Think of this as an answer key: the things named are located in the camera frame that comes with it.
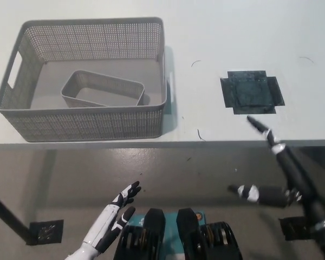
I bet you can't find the small grey perforated basket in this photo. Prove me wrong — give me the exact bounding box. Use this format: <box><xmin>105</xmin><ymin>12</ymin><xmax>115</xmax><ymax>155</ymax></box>
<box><xmin>61</xmin><ymin>70</ymin><xmax>146</xmax><ymax>108</ymax></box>

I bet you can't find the large grey perforated basket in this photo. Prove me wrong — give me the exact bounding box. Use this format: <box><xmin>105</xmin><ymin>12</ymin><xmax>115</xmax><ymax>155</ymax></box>
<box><xmin>0</xmin><ymin>17</ymin><xmax>176</xmax><ymax>143</ymax></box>

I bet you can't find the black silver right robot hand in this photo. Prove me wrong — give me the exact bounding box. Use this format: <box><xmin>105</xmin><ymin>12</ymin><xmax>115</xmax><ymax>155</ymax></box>
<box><xmin>227</xmin><ymin>115</ymin><xmax>325</xmax><ymax>231</ymax></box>

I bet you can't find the black table leg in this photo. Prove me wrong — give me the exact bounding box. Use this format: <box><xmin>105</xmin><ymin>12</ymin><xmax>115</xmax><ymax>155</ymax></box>
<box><xmin>0</xmin><ymin>187</ymin><xmax>40</xmax><ymax>244</ymax></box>

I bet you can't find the black tape patch on table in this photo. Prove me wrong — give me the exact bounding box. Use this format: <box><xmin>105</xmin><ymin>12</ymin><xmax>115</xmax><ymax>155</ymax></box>
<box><xmin>219</xmin><ymin>70</ymin><xmax>285</xmax><ymax>115</ymax></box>

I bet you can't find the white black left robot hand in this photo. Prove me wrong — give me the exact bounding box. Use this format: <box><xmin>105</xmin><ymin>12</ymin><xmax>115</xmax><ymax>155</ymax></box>
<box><xmin>82</xmin><ymin>180</ymin><xmax>142</xmax><ymax>254</ymax></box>

